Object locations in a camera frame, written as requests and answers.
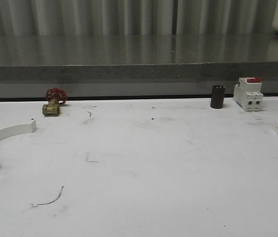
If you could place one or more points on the white circuit breaker red switch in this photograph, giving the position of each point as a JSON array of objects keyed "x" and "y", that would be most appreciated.
[{"x": 247, "y": 94}]

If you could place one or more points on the dark brown cylindrical coupling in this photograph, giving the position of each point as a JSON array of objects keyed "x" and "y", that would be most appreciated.
[{"x": 217, "y": 96}]

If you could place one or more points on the grey stone counter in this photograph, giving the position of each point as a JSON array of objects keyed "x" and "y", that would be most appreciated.
[{"x": 135, "y": 66}]

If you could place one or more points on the brass valve red handwheel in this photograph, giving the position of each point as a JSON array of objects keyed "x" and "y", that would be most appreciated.
[{"x": 55, "y": 97}]

